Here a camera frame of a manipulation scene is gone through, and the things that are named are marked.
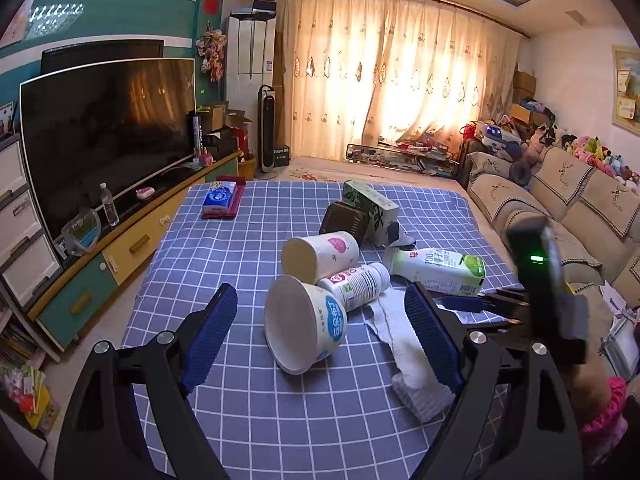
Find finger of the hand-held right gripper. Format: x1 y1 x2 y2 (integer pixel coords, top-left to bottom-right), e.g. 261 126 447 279
434 287 530 314
500 311 532 342

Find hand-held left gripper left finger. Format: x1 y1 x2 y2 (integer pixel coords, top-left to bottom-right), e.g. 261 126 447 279
54 282 239 480

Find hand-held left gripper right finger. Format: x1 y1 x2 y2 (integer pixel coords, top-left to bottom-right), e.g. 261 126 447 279
403 282 586 480

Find white paper towel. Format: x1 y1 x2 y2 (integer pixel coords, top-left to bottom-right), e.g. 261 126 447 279
364 287 457 424

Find white green milk carton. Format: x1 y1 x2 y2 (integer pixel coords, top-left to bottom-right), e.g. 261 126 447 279
390 247 486 297

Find white paper bowl blue label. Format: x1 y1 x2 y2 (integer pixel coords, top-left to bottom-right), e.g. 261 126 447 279
264 275 349 376

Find white plastic pill bottle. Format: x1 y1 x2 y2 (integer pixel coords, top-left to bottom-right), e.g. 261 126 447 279
317 262 392 314

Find green white tissue box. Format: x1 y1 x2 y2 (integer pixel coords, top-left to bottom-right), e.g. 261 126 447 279
342 180 400 247

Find white paper cup pink mark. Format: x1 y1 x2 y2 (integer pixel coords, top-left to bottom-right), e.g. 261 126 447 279
280 231 361 286

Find beige sofa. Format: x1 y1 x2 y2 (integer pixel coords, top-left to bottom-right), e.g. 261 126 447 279
457 139 640 363

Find loose white papers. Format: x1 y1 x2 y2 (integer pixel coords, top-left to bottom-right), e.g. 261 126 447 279
596 280 640 377

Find blue checked tablecloth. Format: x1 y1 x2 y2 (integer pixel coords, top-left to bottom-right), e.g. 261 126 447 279
119 180 527 480

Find teal yellow television cabinet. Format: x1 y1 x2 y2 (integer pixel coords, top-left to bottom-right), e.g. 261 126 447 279
27 149 242 352

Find red cloth pouch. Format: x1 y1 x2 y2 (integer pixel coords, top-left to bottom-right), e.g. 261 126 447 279
201 175 247 220

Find blue tissue pack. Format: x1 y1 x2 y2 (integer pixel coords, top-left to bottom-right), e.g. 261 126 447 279
202 182 239 214

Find row of plush toys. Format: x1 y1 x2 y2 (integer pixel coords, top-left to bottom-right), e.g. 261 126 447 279
520 122 640 187

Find brown plastic food container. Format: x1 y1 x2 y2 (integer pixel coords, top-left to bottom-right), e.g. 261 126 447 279
319 201 371 242

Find low glass table with books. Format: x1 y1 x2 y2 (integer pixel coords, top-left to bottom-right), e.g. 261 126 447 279
345 136 461 179

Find clear water bottle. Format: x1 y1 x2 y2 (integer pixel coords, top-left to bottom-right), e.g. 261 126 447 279
99 182 120 227

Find clear plastic bag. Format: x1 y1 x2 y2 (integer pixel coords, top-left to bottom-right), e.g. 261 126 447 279
61 207 102 259

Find stacked cardboard boxes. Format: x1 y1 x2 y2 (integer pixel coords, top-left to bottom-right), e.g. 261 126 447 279
509 70 552 129

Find beige floral floor rug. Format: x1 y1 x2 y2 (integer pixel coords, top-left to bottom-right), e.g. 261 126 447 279
254 155 467 197

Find black shuttlecock tube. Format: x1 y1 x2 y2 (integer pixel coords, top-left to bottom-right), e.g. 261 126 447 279
187 112 202 162

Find black tower fan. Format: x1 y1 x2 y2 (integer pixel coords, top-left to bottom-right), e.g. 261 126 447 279
256 84 278 180

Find open cardboard boxes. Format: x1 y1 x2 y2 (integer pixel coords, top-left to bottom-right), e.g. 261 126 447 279
196 101 254 157

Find white drawer unit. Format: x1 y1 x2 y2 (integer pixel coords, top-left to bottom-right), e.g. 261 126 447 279
0 132 64 312

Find large flat screen television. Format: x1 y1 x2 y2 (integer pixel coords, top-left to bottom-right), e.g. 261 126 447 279
19 57 197 242

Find cream embroidered curtain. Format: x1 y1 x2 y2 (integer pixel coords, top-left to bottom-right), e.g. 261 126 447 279
274 0 522 167

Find white standing air conditioner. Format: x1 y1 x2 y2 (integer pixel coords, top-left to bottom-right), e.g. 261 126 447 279
224 7 277 162

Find hanging artificial flowers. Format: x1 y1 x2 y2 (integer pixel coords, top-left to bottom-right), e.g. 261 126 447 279
194 21 229 84

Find black monitor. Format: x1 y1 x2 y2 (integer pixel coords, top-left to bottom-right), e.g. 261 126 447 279
41 39 165 77

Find framed wall picture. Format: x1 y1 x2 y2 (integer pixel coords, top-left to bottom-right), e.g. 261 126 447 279
611 45 640 134

